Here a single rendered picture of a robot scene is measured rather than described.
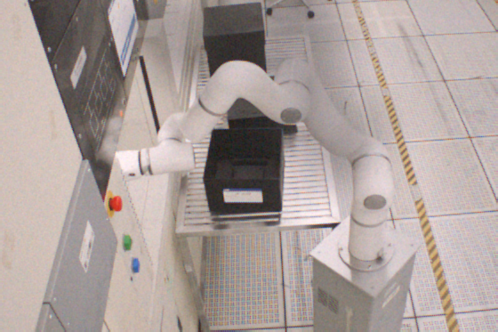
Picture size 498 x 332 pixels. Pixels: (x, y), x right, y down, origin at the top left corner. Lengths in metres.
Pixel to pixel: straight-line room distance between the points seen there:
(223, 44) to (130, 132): 0.72
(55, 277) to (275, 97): 0.71
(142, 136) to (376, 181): 0.96
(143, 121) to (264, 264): 1.12
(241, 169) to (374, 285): 0.73
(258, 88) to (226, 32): 1.22
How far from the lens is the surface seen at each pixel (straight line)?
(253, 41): 2.69
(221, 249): 3.03
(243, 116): 2.41
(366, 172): 1.69
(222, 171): 2.31
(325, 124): 1.58
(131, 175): 1.77
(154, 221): 2.05
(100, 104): 1.41
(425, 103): 3.91
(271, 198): 2.09
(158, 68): 2.02
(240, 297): 2.85
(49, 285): 1.07
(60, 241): 1.13
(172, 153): 1.73
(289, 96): 1.45
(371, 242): 1.92
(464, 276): 2.98
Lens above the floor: 2.36
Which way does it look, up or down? 41 degrees down
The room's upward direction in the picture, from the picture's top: 7 degrees counter-clockwise
